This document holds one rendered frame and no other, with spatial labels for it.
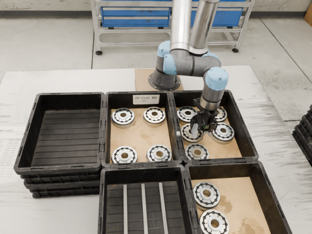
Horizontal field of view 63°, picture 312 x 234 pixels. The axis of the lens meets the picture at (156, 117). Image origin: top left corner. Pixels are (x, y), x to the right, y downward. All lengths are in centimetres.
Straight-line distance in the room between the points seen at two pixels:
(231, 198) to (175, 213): 23
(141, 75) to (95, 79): 31
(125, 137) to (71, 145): 23
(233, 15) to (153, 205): 253
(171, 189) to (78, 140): 45
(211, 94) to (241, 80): 85
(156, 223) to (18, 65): 252
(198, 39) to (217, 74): 42
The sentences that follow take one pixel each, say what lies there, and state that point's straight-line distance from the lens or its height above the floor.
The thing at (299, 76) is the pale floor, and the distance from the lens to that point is 336.
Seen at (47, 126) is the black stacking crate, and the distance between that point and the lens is 125.
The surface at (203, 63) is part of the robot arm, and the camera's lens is 98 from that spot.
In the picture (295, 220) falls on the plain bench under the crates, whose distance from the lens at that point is 128.
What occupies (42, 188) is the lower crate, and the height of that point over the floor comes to 80.
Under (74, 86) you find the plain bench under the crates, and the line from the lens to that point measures 161.
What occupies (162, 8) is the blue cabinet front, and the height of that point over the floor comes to 53.
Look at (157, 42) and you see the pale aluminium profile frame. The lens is 306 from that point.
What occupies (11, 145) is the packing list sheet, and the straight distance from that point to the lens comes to 140.
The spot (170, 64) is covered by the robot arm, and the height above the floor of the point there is 118.
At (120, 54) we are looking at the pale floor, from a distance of 309.
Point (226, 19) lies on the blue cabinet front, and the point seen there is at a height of 41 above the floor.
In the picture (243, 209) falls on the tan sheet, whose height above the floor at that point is 83.
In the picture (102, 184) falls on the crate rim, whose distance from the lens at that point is 93.
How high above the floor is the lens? 174
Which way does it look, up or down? 48 degrees down
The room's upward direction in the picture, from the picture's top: 5 degrees clockwise
